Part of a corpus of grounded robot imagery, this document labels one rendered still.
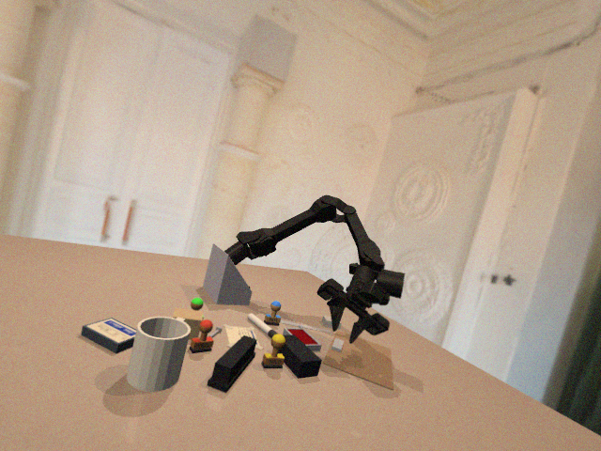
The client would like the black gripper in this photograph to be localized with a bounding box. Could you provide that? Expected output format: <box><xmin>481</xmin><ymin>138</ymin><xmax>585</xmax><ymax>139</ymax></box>
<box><xmin>317</xmin><ymin>278</ymin><xmax>390</xmax><ymax>343</ymax></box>

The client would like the cream inspection card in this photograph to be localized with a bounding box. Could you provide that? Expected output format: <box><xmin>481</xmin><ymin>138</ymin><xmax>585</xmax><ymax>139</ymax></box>
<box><xmin>223</xmin><ymin>325</ymin><xmax>263</xmax><ymax>349</ymax></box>

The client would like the red rubber stamp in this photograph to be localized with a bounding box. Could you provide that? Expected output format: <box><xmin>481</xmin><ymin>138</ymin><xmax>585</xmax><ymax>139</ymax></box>
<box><xmin>190</xmin><ymin>320</ymin><xmax>214</xmax><ymax>353</ymax></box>

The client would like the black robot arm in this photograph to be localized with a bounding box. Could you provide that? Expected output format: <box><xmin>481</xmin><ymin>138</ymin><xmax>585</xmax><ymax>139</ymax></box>
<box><xmin>224</xmin><ymin>195</ymin><xmax>405</xmax><ymax>308</ymax></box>

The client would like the grey cup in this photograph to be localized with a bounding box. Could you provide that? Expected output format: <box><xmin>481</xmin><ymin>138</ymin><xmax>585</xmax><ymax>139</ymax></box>
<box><xmin>126</xmin><ymin>317</ymin><xmax>191</xmax><ymax>392</ymax></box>

